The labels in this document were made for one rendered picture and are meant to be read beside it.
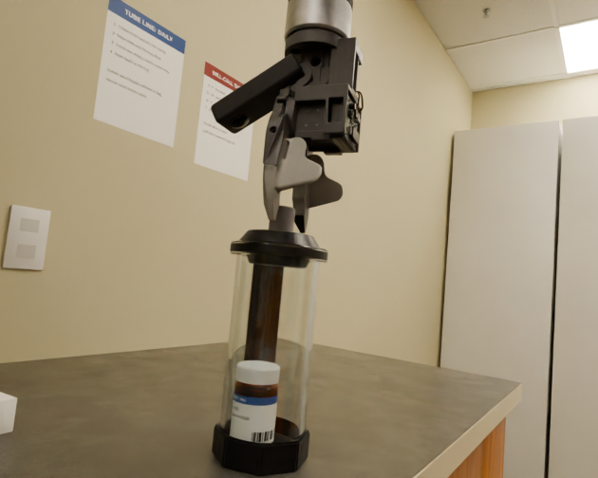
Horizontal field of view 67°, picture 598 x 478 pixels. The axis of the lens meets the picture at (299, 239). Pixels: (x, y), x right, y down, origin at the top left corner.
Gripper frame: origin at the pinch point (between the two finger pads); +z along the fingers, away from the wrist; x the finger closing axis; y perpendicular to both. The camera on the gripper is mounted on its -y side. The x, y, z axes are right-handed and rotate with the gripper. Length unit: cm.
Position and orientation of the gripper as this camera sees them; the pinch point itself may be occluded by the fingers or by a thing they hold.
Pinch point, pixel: (283, 219)
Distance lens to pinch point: 50.5
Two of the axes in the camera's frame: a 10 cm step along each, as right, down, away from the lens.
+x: 3.3, 1.1, 9.4
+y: 9.4, 0.5, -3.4
